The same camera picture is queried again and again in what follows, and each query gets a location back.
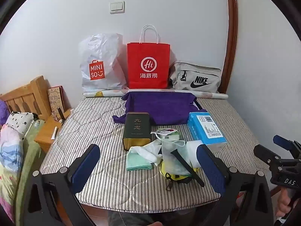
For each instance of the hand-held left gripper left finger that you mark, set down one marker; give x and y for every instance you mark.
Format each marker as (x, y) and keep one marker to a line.
(85, 167)

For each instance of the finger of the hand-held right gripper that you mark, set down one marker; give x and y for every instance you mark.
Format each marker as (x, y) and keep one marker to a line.
(282, 141)
(265, 151)

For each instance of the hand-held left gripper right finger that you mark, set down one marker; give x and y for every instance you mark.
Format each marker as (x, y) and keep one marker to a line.
(210, 169)

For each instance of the white cloth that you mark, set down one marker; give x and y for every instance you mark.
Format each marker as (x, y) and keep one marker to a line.
(192, 148)

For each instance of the yellow cloth pouch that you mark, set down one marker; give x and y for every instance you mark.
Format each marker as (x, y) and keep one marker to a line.
(175, 177)

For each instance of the clear plastic bag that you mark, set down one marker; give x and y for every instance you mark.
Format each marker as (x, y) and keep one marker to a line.
(170, 163)

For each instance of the mint green cloth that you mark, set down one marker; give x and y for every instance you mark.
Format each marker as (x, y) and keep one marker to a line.
(137, 161)

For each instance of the white printed sachet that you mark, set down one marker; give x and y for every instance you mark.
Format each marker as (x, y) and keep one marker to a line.
(167, 131)

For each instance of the white glove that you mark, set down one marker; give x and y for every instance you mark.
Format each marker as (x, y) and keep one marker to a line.
(145, 151)

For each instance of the person's right hand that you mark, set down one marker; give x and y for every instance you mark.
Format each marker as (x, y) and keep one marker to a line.
(283, 201)

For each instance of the blue tissue packet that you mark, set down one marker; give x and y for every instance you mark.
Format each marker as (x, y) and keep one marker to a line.
(202, 127)

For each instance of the white tube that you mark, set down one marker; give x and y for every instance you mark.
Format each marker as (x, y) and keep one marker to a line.
(54, 133)

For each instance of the striped quilted mat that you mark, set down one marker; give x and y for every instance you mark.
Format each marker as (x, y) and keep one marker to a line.
(98, 122)

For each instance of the wooden nightstand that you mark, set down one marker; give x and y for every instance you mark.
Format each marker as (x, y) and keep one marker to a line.
(47, 131)

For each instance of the small black stand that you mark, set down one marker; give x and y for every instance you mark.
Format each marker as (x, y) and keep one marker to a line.
(61, 114)

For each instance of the green bedsheet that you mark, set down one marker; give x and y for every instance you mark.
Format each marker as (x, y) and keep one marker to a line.
(30, 146)

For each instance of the dark green tin box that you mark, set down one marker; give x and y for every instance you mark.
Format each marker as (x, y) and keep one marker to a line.
(136, 127)

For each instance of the illustrated book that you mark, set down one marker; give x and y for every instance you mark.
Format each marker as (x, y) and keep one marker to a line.
(55, 98)

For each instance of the rolled patterned paper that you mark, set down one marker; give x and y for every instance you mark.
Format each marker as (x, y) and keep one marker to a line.
(103, 93)

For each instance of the colourful printed blanket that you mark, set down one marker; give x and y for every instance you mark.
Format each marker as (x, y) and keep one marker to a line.
(9, 150)

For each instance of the purple towel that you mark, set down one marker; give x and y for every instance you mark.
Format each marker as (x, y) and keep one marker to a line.
(160, 108)

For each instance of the polka dot pillow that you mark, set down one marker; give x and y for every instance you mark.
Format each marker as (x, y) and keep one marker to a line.
(18, 122)

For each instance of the wooden headboard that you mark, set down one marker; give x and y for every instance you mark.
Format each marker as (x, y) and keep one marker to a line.
(25, 94)

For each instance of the grey waist bag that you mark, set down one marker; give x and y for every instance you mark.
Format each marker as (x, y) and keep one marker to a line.
(207, 73)

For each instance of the purple plush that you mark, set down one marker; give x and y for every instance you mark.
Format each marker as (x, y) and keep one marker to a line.
(3, 113)

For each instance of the white plastic shopping bag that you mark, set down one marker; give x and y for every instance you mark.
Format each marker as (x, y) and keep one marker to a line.
(101, 51)

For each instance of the red paper bag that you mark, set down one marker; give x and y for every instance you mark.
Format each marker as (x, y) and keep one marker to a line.
(148, 51)

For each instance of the wooden door frame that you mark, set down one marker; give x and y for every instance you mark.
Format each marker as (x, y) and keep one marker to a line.
(231, 28)

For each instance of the white light switch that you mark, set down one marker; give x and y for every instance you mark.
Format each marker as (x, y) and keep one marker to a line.
(116, 7)

